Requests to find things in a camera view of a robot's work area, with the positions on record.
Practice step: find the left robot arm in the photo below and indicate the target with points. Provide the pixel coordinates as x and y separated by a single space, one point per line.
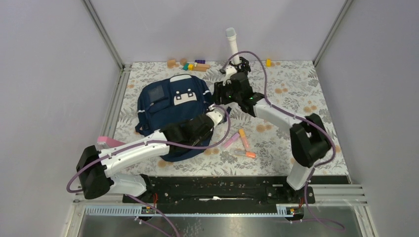
99 171

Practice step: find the pink box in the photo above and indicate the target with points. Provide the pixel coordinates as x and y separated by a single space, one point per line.
104 142

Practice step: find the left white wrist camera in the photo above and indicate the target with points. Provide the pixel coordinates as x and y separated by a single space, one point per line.
217 114

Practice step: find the long tan wooden block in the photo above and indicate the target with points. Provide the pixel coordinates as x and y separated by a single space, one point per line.
200 67

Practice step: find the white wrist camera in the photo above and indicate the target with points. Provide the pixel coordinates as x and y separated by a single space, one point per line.
229 71
217 114

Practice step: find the grey orange-capped marker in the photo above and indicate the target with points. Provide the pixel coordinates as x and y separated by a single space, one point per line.
243 153

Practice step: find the white microphone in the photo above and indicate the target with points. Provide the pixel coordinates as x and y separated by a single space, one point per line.
232 40

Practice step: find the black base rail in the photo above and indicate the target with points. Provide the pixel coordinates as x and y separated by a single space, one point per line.
223 194

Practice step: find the pink highlighter pen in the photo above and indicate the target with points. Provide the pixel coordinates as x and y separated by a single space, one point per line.
230 141

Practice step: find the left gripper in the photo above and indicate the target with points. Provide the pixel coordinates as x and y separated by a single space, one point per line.
200 143

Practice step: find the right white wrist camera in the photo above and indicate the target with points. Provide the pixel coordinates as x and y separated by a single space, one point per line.
229 71

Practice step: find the round wooden block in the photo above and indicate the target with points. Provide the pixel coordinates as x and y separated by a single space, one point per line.
183 61

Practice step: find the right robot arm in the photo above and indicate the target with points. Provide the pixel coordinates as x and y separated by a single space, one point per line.
308 140

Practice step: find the navy blue student backpack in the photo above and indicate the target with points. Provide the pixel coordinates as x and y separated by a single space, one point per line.
172 100

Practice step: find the black microphone stand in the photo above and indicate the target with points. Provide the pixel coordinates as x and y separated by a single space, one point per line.
244 66

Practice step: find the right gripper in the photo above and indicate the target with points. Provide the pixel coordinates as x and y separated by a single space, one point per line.
219 89

